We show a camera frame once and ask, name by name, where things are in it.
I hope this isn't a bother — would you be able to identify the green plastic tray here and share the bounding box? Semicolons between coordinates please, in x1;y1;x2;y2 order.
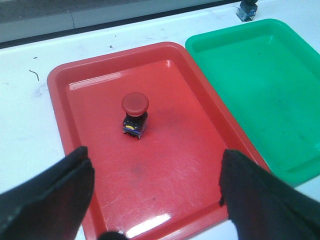
185;19;320;186

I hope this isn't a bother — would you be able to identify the red plastic tray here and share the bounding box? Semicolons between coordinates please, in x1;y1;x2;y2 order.
47;42;267;240

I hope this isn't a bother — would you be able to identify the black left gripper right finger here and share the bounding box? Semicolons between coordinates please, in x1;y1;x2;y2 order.
219;149;320;240

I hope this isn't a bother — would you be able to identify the red mushroom push button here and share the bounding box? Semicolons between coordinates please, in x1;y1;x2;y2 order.
121;92;149;140

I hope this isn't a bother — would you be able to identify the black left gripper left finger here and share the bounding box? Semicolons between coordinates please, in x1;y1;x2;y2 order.
0;146;95;240

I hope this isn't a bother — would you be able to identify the grey speckled stone counter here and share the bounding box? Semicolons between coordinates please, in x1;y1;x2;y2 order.
0;0;226;25

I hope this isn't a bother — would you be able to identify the green mushroom push button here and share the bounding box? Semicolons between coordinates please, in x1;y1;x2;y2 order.
236;0;258;22

